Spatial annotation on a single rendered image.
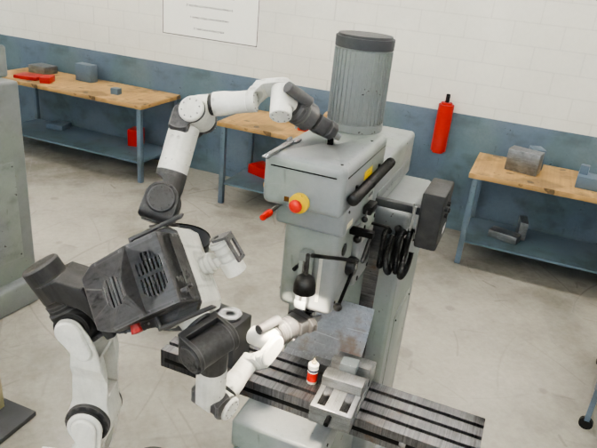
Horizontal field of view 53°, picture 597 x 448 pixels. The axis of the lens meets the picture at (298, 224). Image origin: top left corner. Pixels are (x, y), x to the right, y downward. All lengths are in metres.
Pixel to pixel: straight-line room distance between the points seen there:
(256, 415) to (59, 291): 0.88
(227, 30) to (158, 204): 5.22
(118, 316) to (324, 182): 0.68
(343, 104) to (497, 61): 4.06
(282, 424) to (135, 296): 0.88
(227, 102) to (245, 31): 4.96
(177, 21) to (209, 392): 5.74
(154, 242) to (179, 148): 0.32
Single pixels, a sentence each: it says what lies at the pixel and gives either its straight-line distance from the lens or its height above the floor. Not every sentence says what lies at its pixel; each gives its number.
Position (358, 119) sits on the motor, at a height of 1.94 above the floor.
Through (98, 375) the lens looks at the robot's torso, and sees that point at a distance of 1.95.
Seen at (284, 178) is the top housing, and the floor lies 1.82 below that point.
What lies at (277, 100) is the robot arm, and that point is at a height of 2.04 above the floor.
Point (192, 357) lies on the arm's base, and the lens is 1.66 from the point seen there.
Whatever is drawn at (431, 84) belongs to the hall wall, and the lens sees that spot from 6.12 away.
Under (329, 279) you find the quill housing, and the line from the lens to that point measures 1.99.
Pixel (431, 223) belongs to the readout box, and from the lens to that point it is 2.13.
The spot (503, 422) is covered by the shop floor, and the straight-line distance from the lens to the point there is 3.96.
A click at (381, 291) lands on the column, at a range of 2.48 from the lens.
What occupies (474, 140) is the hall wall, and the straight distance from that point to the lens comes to 6.14.
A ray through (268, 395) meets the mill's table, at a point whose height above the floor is 0.93.
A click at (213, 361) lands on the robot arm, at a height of 1.39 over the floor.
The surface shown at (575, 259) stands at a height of 0.23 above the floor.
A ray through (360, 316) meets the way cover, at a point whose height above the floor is 1.08.
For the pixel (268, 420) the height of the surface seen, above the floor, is 0.88.
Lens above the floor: 2.41
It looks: 24 degrees down
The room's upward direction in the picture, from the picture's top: 6 degrees clockwise
